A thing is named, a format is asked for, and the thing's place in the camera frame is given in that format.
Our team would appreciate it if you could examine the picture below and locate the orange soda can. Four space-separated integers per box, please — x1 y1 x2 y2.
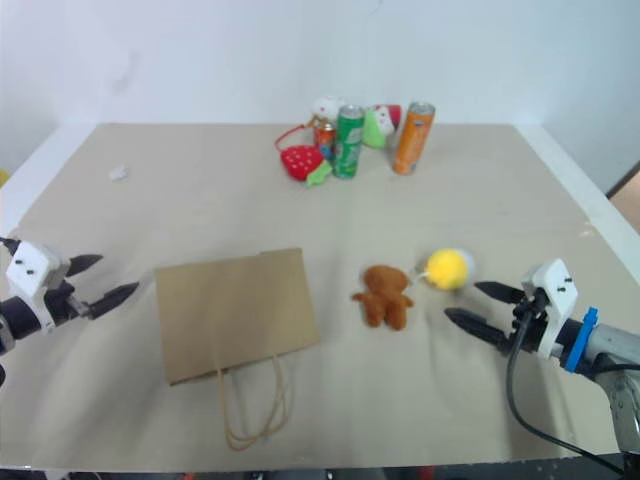
391 101 438 176

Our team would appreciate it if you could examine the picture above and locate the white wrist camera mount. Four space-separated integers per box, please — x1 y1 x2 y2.
5 240 70 331
519 258 580 359

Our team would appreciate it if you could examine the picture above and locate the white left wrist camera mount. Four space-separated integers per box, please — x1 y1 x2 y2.
5 240 70 331

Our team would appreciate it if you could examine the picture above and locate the beige table cloth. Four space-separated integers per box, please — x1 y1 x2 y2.
0 122 634 472

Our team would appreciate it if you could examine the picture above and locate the white plush toy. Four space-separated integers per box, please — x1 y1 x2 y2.
307 95 350 127

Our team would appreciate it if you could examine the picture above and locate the small red soda can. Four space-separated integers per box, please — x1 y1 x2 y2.
312 121 338 159

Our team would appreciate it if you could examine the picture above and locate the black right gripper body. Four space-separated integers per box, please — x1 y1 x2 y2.
501 292 553 357

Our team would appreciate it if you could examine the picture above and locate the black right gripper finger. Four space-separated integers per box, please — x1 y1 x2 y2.
443 307 512 351
473 281 526 304

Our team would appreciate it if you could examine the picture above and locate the red green plush toy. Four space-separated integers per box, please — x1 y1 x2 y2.
360 103 404 149

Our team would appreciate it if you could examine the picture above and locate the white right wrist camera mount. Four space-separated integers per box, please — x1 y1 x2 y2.
519 258 580 359

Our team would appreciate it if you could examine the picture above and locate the green soda can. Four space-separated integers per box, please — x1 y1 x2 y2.
332 104 367 180

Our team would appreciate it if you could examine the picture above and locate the brown plush gingerbread toy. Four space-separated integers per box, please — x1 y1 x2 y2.
351 264 416 331

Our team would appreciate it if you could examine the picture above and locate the brown paper bag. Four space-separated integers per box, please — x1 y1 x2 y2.
154 247 322 451

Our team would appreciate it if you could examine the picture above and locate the red strawberry plush pouch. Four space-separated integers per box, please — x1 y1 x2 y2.
273 123 335 190

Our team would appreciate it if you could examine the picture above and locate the yellow plush ball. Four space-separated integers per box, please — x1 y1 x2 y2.
410 247 476 292

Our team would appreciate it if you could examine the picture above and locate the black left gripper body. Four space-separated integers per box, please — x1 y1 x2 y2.
43 272 96 329

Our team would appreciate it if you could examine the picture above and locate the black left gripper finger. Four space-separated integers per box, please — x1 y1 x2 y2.
66 253 105 279
83 281 141 321

